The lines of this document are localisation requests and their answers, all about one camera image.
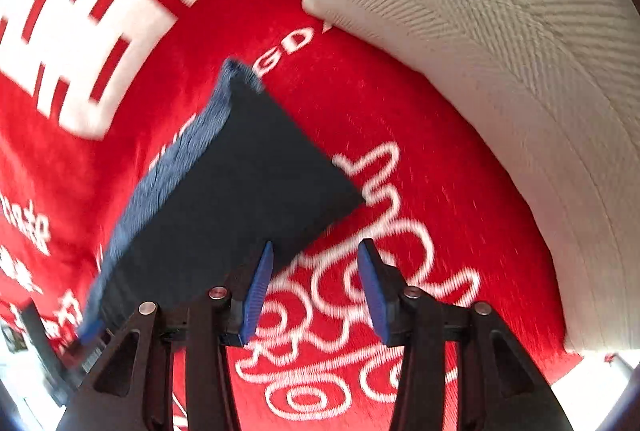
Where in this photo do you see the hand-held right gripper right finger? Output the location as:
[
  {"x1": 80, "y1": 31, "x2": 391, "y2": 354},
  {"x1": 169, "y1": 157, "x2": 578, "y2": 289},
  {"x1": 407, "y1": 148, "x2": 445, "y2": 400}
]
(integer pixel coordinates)
[{"x1": 357, "y1": 238, "x2": 576, "y2": 431}]

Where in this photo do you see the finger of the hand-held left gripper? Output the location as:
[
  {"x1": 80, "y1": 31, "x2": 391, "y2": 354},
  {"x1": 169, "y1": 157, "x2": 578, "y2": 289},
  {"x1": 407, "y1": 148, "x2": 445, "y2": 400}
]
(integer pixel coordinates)
[{"x1": 72, "y1": 311, "x2": 110, "y2": 352}]

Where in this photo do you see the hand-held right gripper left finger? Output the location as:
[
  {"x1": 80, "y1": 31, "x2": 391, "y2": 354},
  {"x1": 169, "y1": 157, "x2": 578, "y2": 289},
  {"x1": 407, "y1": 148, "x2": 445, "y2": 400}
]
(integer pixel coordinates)
[{"x1": 57, "y1": 241, "x2": 275, "y2": 431}]

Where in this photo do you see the black and blue sock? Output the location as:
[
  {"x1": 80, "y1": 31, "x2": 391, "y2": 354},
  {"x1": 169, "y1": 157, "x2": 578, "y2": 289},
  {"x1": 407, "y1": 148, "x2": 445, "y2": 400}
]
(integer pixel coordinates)
[{"x1": 85, "y1": 57, "x2": 366, "y2": 334}]

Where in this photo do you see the red printed blanket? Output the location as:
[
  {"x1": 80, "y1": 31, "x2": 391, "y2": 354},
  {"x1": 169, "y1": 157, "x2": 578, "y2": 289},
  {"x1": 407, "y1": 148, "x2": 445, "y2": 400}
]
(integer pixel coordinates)
[{"x1": 0, "y1": 0, "x2": 576, "y2": 431}]

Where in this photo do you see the white textured pillow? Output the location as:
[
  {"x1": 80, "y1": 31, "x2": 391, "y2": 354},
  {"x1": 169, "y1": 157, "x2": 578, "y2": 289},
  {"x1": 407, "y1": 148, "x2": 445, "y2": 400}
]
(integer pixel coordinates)
[{"x1": 280, "y1": 0, "x2": 640, "y2": 357}]

